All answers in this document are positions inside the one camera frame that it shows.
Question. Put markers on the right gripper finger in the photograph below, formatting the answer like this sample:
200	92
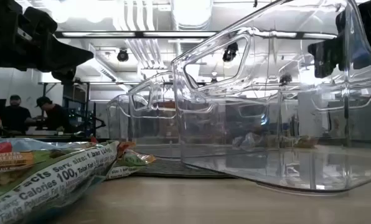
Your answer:
327	57
325	46

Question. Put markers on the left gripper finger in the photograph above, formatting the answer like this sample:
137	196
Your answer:
67	60
67	46

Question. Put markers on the blue white granola bar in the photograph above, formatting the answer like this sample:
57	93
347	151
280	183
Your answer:
244	141

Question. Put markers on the red-ended granola bar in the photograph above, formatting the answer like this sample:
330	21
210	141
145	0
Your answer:
48	180

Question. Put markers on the black metal rack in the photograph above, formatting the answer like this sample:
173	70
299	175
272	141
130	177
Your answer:
87	99

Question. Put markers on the black ceiling spotlight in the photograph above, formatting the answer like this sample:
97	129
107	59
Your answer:
122	55
285	79
230	51

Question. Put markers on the person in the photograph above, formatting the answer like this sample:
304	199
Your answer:
54	116
15	118

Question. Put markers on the black overhead beam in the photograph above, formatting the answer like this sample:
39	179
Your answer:
135	34

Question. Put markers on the clear plastic bin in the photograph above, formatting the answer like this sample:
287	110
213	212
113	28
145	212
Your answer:
118	124
266	174
154	124

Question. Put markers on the round grey woven placemat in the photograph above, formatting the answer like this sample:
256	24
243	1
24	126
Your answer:
167	169

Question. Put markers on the black aluminium table frame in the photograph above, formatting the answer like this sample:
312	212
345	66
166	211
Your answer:
98	139

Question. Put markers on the silver ceiling duct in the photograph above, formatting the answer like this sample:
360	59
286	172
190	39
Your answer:
191	15

